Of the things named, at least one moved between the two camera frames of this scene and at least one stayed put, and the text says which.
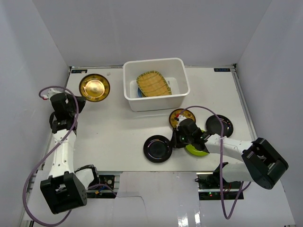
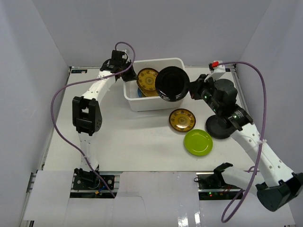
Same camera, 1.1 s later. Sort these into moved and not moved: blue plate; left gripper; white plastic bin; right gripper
Moved: right gripper; left gripper
Not moved: blue plate; white plastic bin
